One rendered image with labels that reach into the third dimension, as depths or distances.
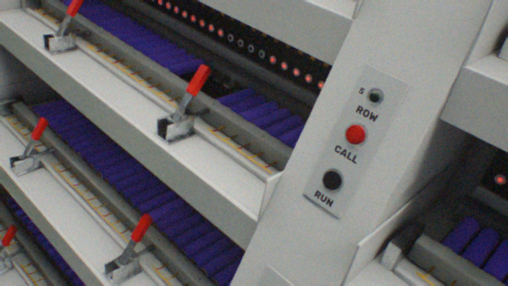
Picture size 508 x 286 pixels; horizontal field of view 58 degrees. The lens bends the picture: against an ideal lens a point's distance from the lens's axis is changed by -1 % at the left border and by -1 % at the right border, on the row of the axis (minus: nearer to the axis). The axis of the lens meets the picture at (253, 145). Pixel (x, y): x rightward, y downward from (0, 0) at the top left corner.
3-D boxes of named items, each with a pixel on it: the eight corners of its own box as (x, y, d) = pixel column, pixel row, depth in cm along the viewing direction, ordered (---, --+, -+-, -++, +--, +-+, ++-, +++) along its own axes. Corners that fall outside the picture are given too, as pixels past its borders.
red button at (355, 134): (358, 148, 37) (367, 130, 37) (341, 138, 38) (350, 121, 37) (363, 148, 38) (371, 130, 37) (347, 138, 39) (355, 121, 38)
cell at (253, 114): (278, 116, 60) (243, 131, 56) (267, 110, 61) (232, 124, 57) (280, 104, 59) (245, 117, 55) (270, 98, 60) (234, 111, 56)
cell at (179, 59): (195, 67, 69) (159, 76, 64) (187, 62, 70) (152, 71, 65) (196, 56, 68) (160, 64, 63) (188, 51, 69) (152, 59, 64)
